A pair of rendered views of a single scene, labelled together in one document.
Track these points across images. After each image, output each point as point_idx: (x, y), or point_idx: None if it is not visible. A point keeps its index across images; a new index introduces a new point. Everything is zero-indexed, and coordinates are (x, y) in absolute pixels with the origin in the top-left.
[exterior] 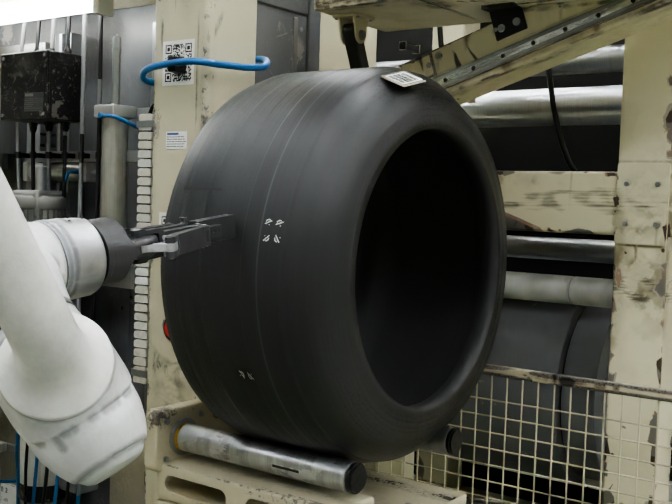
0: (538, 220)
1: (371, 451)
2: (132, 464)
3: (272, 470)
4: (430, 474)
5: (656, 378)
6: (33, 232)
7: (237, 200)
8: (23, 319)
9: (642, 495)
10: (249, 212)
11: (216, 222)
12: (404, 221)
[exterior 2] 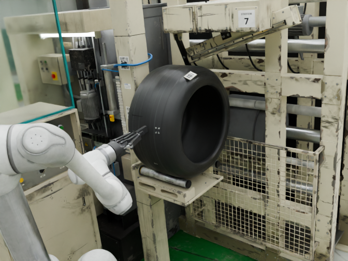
0: (242, 88)
1: (192, 176)
2: (129, 168)
3: (166, 181)
4: None
5: (278, 136)
6: (97, 155)
7: (146, 120)
8: (102, 192)
9: (276, 168)
10: (150, 124)
11: (142, 130)
12: (199, 96)
